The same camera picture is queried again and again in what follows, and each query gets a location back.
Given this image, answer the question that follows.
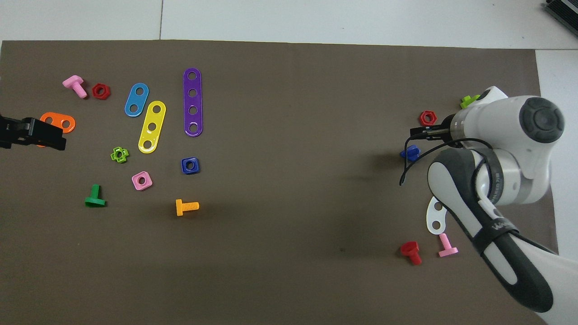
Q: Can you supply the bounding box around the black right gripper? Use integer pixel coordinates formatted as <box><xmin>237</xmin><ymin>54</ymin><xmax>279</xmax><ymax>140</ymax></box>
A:
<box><xmin>409</xmin><ymin>114</ymin><xmax>457</xmax><ymax>148</ymax></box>

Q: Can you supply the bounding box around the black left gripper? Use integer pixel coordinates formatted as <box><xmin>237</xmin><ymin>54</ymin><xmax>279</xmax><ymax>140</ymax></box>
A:
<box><xmin>0</xmin><ymin>115</ymin><xmax>66</xmax><ymax>151</ymax></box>

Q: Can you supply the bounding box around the orange three-hole plastic plate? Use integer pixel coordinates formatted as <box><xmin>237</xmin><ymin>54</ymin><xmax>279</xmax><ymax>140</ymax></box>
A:
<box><xmin>38</xmin><ymin>112</ymin><xmax>76</xmax><ymax>148</ymax></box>

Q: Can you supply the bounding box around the pink plastic bolt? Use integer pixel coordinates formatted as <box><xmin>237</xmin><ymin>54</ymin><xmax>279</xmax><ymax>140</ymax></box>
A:
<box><xmin>62</xmin><ymin>75</ymin><xmax>88</xmax><ymax>99</ymax></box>
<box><xmin>438</xmin><ymin>232</ymin><xmax>459</xmax><ymax>258</ymax></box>

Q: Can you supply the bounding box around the green plastic bolt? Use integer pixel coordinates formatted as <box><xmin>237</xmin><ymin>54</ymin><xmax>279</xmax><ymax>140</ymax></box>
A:
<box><xmin>84</xmin><ymin>184</ymin><xmax>107</xmax><ymax>208</ymax></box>

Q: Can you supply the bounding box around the white curved five-hole plate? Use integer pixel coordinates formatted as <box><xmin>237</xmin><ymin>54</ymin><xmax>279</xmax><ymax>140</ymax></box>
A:
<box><xmin>426</xmin><ymin>196</ymin><xmax>448</xmax><ymax>236</ymax></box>

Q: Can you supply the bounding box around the blue two-hole plastic plate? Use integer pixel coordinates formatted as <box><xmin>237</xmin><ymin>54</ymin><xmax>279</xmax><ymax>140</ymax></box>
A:
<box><xmin>124</xmin><ymin>83</ymin><xmax>149</xmax><ymax>118</ymax></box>

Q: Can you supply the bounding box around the yellow three-hole plastic plate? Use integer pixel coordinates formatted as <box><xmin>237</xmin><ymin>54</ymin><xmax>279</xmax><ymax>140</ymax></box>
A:
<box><xmin>138</xmin><ymin>100</ymin><xmax>167</xmax><ymax>154</ymax></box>

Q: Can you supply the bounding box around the pink square plastic nut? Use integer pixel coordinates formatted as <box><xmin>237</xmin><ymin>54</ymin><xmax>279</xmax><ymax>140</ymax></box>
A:
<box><xmin>131</xmin><ymin>171</ymin><xmax>153</xmax><ymax>191</ymax></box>

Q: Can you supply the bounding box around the red plastic bolt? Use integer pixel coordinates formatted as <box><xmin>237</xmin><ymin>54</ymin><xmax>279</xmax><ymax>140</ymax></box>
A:
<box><xmin>400</xmin><ymin>241</ymin><xmax>423</xmax><ymax>266</ymax></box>

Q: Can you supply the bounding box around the purple four-hole plastic plate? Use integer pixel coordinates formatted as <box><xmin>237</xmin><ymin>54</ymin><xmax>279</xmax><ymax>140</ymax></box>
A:
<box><xmin>183</xmin><ymin>68</ymin><xmax>204</xmax><ymax>137</ymax></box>

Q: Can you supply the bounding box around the orange plastic bolt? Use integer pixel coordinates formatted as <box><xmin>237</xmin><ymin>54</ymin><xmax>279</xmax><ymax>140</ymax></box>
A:
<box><xmin>175</xmin><ymin>199</ymin><xmax>200</xmax><ymax>217</ymax></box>

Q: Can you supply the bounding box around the brown table mat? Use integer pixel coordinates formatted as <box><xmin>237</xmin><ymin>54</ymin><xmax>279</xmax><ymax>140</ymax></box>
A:
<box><xmin>0</xmin><ymin>40</ymin><xmax>569</xmax><ymax>325</ymax></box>

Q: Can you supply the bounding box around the dark finned metal box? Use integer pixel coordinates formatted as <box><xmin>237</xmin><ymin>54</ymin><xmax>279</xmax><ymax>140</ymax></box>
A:
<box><xmin>544</xmin><ymin>0</ymin><xmax>578</xmax><ymax>26</ymax></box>

